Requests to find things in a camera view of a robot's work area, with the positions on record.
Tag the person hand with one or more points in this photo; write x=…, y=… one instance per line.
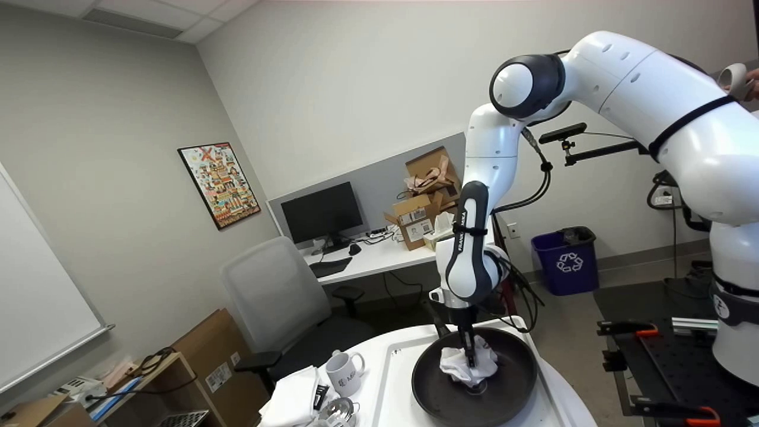
x=752, y=83

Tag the office chair grey back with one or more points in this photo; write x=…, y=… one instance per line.
x=273, y=293

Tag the white mug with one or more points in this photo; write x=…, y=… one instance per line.
x=345, y=371

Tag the small grey black object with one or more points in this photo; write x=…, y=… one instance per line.
x=320, y=395

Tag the black camera tripod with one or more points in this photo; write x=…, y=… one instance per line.
x=510, y=273

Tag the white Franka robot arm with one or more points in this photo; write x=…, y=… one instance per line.
x=631, y=78

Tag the black robot table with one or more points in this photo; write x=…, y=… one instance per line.
x=678, y=364

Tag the grey desk partition panel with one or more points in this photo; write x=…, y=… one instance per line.
x=379, y=178

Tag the cardboard box with label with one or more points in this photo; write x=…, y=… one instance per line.
x=415, y=222

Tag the whiteboard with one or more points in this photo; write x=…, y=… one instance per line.
x=38, y=299

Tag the colourful framed poster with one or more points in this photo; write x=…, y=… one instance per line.
x=218, y=186

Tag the wooden shelf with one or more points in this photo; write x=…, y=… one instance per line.
x=214, y=348

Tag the round white table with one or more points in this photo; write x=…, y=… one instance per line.
x=582, y=412

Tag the open cardboard box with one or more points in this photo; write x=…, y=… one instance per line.
x=429, y=168

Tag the black stereo camera on boom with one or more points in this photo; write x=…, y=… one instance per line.
x=562, y=133

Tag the dark frying pan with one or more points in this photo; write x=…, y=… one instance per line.
x=505, y=382

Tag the black computer monitor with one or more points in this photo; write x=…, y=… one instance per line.
x=320, y=211

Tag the white office desk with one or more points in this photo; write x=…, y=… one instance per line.
x=370, y=257

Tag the blue recycling bin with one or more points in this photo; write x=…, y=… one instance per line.
x=564, y=265

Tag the aluminium profile bar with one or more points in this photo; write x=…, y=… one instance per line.
x=695, y=323

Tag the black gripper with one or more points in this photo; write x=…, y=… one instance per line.
x=456, y=321

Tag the white folded cloth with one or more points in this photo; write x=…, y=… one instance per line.
x=288, y=400

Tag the black keyboard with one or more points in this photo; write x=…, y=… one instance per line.
x=332, y=267

